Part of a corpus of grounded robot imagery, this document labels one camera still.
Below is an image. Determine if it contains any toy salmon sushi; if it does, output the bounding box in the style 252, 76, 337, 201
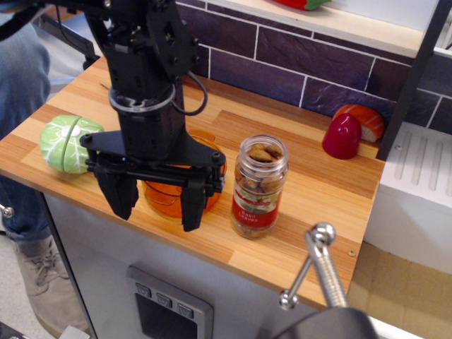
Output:
333, 104, 385, 143

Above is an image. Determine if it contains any green toy cabbage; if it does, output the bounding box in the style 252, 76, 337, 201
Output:
40, 115, 104, 174

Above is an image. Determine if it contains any grey oven control panel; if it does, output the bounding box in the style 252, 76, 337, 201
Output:
126, 266, 214, 338

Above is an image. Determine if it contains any orange transparent plastic pot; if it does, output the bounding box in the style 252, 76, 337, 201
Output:
142, 129, 222, 220

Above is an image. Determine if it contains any wooden shelf board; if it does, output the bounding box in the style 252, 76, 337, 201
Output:
178, 1, 424, 58

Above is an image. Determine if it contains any red green toy on shelf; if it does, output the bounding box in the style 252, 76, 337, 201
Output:
275, 0, 331, 11

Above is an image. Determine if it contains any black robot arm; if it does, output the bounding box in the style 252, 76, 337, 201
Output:
61, 1, 225, 232

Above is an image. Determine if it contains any glass jar of almonds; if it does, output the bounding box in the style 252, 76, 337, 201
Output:
231, 134, 289, 239

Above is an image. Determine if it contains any red toy pepper half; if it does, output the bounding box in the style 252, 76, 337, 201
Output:
322, 113, 362, 160

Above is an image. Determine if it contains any beige sneaker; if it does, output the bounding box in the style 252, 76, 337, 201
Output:
12, 236, 89, 338

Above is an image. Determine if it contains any person in blue jeans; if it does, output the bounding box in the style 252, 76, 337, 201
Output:
1, 23, 51, 244

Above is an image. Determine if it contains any black shelf post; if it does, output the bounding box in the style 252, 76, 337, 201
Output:
376, 0, 451, 161

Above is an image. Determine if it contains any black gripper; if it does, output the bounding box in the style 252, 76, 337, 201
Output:
81, 85, 226, 232

